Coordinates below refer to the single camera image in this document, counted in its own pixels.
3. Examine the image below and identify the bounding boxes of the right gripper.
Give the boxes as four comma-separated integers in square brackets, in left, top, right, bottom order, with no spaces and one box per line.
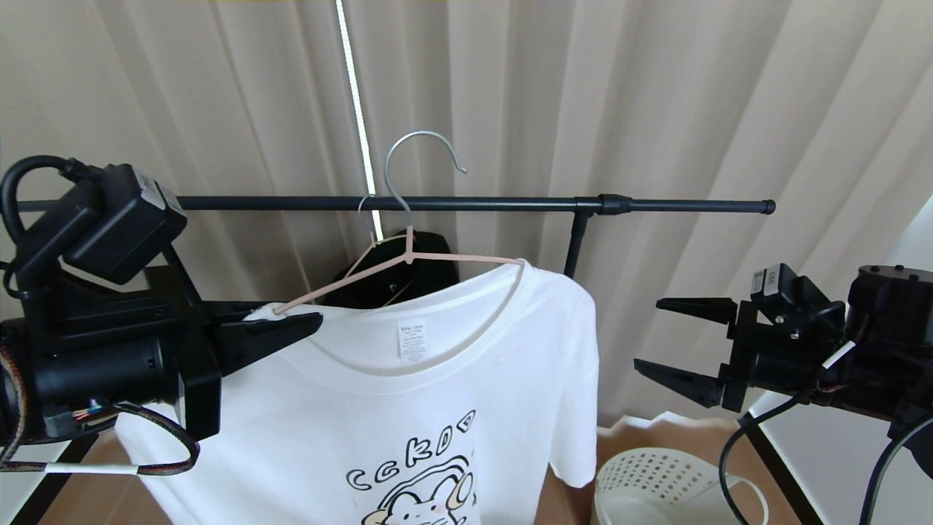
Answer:
[634,297,840,413]

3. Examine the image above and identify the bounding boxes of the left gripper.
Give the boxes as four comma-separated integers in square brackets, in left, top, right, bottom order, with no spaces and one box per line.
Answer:
[29,300,324,443]

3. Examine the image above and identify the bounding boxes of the pink clothes hanger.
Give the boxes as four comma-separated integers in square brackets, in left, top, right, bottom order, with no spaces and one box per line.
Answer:
[273,131,526,316]
[339,195,418,307]

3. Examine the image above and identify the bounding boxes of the white t-shirt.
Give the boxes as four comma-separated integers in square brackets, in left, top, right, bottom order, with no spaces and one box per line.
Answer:
[115,259,601,525]

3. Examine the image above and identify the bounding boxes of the black shorts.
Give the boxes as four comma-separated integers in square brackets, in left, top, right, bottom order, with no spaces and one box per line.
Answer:
[321,230,461,311]

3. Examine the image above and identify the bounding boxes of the white laundry basket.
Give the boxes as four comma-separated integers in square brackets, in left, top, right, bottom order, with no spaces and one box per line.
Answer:
[594,447,770,525]

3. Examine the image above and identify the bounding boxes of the white curtain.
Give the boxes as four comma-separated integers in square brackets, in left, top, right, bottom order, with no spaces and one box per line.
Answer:
[0,0,933,427]

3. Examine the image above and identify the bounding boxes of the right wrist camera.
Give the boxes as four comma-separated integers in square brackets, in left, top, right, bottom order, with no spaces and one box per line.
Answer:
[751,264,848,345]

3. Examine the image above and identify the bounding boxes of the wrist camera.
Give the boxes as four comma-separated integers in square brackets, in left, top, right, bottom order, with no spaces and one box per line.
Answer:
[751,264,848,345]
[18,164,211,343]

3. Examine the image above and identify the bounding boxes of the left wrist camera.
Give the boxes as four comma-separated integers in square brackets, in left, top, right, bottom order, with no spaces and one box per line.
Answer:
[18,164,211,343]

